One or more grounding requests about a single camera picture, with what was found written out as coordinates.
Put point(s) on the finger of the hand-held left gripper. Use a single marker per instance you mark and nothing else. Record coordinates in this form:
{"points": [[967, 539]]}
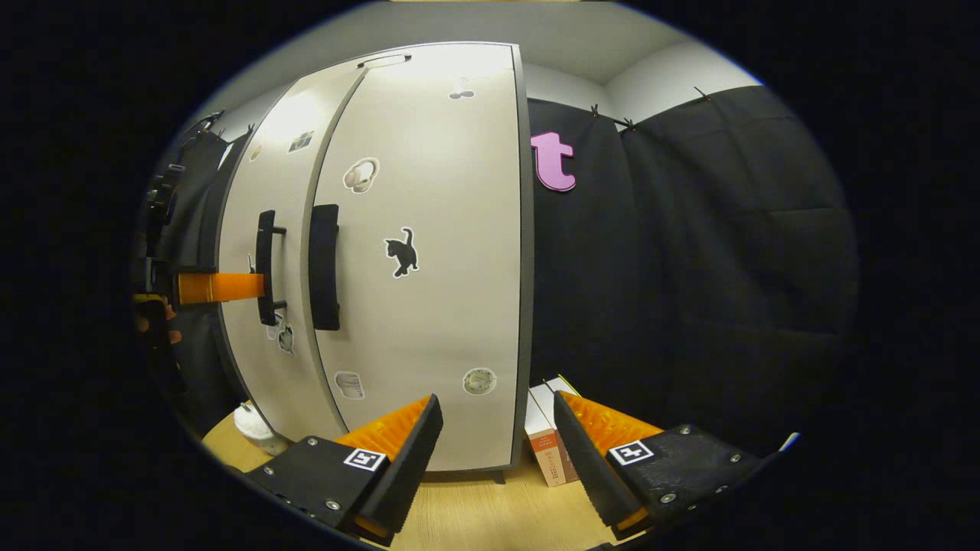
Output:
{"points": [[218, 287]]}

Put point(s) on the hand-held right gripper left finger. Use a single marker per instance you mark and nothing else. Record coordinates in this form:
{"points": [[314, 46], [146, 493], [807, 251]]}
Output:
{"points": [[409, 467]]}

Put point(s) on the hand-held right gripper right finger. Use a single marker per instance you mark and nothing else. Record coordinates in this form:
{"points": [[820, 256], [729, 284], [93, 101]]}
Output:
{"points": [[586, 467]]}

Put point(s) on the grey cabinet door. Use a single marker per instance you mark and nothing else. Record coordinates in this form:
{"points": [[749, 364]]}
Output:
{"points": [[241, 191], [444, 306]]}

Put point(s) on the grey shoe cabinet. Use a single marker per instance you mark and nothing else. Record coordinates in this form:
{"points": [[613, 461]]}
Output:
{"points": [[452, 60]]}

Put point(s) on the white and red book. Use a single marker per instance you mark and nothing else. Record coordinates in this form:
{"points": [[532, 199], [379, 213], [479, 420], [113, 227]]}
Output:
{"points": [[545, 451]]}

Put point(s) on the yellow and white book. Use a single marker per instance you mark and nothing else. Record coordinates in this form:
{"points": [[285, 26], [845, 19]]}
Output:
{"points": [[563, 385]]}

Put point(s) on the white round container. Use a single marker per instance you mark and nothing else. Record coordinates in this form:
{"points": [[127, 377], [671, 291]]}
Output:
{"points": [[256, 428]]}

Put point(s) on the black backdrop cloth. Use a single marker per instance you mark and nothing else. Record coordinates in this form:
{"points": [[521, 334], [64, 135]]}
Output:
{"points": [[689, 268]]}

